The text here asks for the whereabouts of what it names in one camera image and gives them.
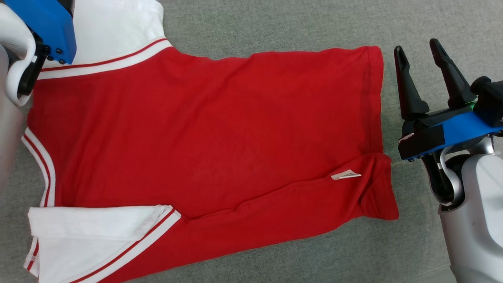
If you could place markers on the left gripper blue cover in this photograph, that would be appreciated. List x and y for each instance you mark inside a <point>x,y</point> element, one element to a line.
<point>47,27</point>

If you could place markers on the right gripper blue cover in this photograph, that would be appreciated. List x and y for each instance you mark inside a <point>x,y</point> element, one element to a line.
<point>452,131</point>

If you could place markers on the red jersey with black number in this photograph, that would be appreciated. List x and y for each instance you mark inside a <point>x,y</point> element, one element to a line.
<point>196,137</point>

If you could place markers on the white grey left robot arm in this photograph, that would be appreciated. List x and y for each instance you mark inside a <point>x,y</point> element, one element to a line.
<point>10,35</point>

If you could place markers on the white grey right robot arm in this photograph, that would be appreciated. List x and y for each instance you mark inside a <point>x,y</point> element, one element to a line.
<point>479,220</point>

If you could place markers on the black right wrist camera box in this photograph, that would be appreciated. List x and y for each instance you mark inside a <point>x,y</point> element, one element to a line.
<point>491,102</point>

